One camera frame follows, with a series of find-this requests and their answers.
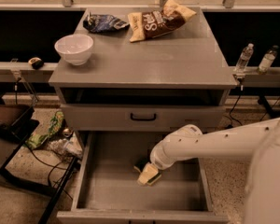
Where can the blue crumpled snack bag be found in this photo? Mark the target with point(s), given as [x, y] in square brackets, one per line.
[99, 23]

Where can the white bowl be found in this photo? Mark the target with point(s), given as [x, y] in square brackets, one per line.
[75, 49]

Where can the green and yellow sponge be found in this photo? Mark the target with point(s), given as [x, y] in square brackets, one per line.
[139, 166]

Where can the crumpled clear plastic wrap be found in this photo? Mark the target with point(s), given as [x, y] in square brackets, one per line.
[66, 147]

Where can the black side table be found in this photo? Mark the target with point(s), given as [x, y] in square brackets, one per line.
[16, 126]

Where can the brown chip bag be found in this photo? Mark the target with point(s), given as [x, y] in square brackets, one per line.
[148, 25]

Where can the clear water bottle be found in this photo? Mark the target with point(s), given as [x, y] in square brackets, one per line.
[244, 58]

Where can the black drawer handle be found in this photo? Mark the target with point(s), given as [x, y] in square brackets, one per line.
[135, 117]

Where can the yellow black tape measure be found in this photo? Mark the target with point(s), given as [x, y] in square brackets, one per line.
[36, 63]

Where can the open grey middle drawer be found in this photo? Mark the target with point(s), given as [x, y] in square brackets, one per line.
[107, 191]

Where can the dark capped plastic bottle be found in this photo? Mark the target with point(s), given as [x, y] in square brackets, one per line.
[268, 59]

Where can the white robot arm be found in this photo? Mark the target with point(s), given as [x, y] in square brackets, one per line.
[260, 142]

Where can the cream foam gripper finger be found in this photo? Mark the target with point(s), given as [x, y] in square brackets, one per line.
[149, 175]

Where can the green snack bag on floor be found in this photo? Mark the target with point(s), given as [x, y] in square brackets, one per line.
[37, 140]

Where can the closed grey top drawer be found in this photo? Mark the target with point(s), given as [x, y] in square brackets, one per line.
[117, 117]

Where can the grey drawer cabinet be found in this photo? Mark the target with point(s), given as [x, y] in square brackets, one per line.
[184, 68]

